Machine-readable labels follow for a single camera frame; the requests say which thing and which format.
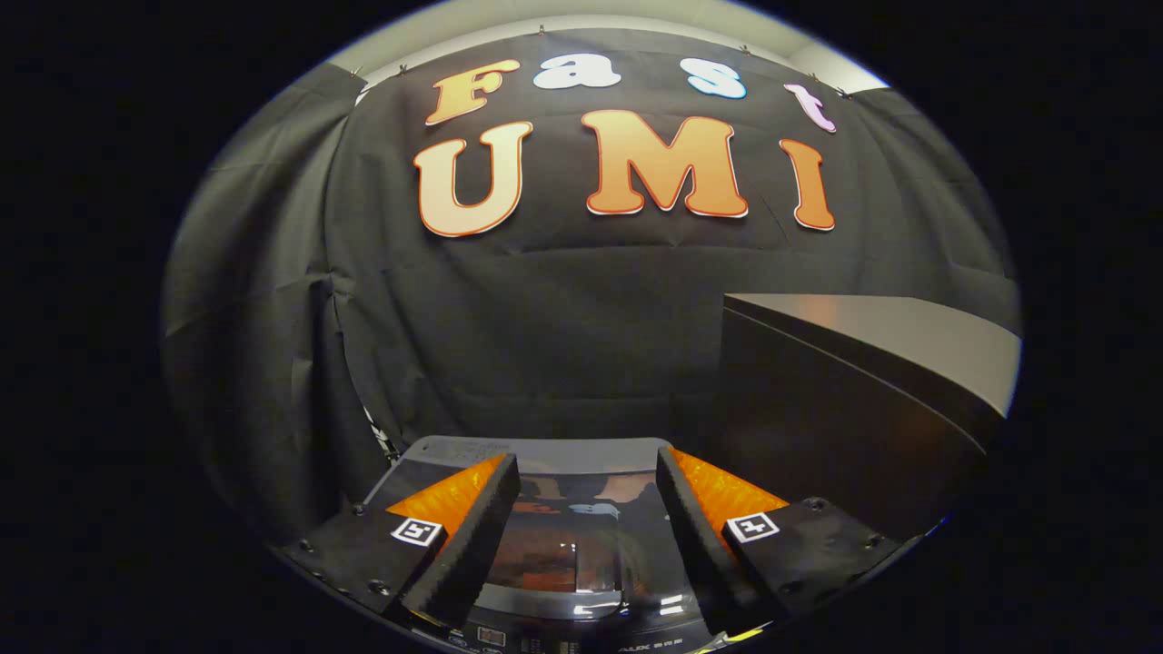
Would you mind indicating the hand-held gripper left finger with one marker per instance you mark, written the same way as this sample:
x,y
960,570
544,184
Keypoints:
x,y
463,563

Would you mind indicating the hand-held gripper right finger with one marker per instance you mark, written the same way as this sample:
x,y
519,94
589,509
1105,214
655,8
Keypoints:
x,y
709,554

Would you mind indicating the dark grey washing machine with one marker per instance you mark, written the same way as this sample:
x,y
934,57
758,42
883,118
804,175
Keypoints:
x,y
591,636

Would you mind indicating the grey cabinet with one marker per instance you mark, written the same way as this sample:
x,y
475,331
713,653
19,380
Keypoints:
x,y
818,409

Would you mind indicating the black backdrop cloth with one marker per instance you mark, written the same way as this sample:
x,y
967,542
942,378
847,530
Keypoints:
x,y
591,300

